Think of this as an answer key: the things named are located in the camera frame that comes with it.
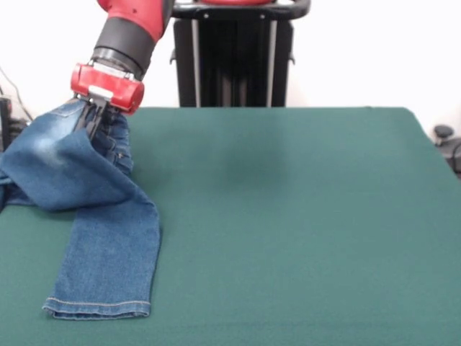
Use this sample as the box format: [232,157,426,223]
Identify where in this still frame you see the blue denim jeans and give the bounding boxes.
[0,97,162,321]

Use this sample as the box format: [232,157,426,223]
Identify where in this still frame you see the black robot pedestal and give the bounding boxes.
[169,0,311,107]

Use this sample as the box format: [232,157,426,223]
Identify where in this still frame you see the dark green table cloth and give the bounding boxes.
[0,106,461,346]

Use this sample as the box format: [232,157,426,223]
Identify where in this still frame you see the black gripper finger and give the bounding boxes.
[73,99,95,133]
[86,101,111,144]

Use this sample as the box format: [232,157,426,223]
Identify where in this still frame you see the black equipment box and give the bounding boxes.
[0,96,15,152]

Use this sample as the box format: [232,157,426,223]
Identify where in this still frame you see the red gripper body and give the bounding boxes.
[70,63,146,115]

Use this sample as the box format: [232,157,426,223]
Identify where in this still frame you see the black cable bundle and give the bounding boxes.
[9,118,35,138]

